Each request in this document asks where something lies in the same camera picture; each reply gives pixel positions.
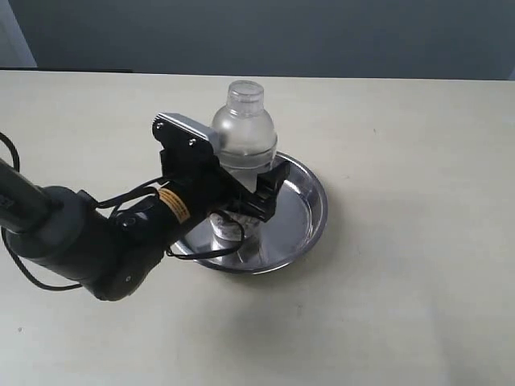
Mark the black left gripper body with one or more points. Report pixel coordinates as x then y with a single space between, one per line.
197 187

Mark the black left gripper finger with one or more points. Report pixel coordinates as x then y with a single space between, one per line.
262 203

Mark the clear plastic shaker bottle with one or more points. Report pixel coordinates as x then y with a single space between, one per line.
248 138

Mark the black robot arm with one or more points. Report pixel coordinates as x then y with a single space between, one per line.
109 247

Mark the round stainless steel pan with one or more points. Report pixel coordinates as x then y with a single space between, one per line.
298 223

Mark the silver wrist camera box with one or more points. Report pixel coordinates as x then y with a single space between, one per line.
195 128

